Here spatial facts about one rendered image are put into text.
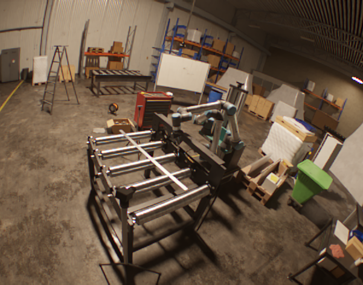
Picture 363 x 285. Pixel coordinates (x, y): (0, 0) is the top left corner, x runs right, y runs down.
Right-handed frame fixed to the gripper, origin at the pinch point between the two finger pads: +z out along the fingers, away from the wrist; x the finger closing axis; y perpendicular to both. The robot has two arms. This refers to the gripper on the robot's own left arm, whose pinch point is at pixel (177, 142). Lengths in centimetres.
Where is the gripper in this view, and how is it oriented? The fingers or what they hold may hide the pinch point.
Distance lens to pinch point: 194.0
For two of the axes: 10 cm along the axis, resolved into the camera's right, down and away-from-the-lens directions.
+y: -6.2, -4.0, 6.7
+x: -7.8, 3.7, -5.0
